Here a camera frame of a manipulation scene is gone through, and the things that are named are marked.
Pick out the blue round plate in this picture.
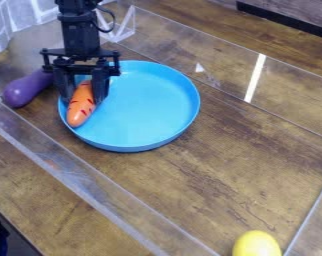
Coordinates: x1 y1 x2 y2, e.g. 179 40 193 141
69 60 200 152

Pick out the yellow toy lemon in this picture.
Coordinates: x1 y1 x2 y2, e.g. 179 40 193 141
232 230 282 256

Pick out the clear acrylic triangle bracket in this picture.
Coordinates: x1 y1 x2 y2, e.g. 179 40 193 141
96 5 136 43

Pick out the orange toy carrot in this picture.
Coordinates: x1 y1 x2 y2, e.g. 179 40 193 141
66 80 96 127

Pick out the black bar at back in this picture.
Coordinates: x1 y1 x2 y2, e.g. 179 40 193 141
236 0 322 37

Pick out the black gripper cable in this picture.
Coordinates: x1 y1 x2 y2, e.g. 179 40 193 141
93 3 117 34

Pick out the white grid curtain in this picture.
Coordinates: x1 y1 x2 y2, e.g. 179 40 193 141
0 0 117 59

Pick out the purple toy eggplant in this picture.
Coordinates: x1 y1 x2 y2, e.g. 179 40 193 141
2 69 53 108

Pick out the clear acrylic enclosure wall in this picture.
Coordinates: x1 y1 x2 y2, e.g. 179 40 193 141
0 0 322 256

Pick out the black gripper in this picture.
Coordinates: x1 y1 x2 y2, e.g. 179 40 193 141
40 0 120 104

